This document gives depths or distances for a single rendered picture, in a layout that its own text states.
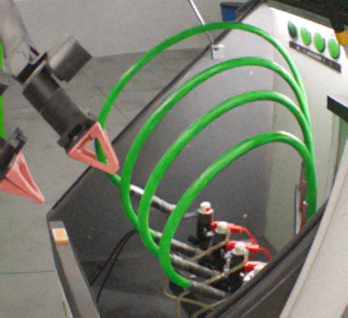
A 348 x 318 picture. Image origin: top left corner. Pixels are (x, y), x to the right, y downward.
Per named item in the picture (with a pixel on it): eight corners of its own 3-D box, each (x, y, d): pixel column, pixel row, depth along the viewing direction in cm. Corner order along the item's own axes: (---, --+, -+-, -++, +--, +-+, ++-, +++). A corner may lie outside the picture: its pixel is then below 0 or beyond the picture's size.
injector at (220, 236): (194, 318, 105) (198, 229, 98) (217, 313, 106) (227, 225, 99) (198, 324, 102) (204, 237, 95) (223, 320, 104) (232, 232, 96)
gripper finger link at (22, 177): (49, 201, 79) (3, 157, 76) (24, 231, 80) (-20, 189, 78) (53, 181, 85) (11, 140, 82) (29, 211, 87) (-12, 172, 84)
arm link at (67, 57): (30, 82, 102) (6, 62, 95) (73, 36, 102) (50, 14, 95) (54, 119, 96) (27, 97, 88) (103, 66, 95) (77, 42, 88)
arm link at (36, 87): (21, 89, 96) (15, 91, 90) (47, 59, 95) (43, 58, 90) (44, 116, 97) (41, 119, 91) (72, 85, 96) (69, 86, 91)
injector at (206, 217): (180, 299, 112) (182, 209, 105) (204, 294, 113) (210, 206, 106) (185, 305, 109) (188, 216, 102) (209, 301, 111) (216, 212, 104)
